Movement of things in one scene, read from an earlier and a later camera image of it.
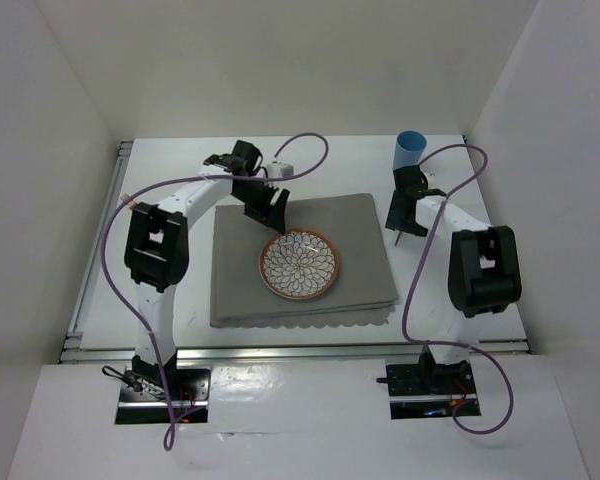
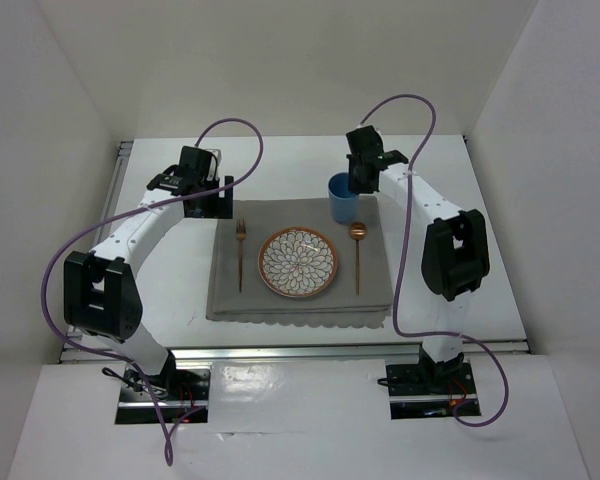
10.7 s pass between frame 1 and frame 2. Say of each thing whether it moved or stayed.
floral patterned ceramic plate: stayed
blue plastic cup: moved
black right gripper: moved
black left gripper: moved
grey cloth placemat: stayed
